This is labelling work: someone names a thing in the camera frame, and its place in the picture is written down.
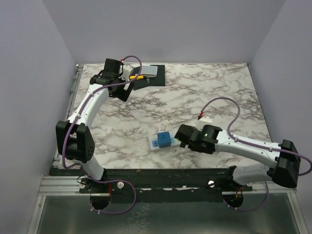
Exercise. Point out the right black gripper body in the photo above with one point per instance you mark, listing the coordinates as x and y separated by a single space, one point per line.
193 147

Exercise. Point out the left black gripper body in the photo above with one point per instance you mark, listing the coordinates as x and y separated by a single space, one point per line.
121 93

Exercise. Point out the dark blue cube socket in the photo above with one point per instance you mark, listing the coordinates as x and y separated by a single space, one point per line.
164 139

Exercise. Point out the white multicolour power strip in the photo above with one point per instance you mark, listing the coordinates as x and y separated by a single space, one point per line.
156 145

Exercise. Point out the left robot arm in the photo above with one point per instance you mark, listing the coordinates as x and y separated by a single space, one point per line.
74 139

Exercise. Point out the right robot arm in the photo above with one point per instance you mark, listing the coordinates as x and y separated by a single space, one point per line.
276 162

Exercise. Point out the yellow utility knife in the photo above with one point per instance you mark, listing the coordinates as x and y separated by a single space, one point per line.
136 77

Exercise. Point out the grey white box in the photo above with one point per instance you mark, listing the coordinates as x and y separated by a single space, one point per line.
149 71

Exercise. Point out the black foam mat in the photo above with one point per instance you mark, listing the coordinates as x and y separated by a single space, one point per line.
158 81

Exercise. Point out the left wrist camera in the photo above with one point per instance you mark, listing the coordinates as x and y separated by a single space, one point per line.
125 71

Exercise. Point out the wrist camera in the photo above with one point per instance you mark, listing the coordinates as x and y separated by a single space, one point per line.
125 71
202 121

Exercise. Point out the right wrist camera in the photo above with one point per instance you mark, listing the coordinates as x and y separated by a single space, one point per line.
202 121

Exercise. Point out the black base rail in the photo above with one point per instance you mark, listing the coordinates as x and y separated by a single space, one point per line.
158 186

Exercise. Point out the aluminium frame rail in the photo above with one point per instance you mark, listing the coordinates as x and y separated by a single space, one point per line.
71 185

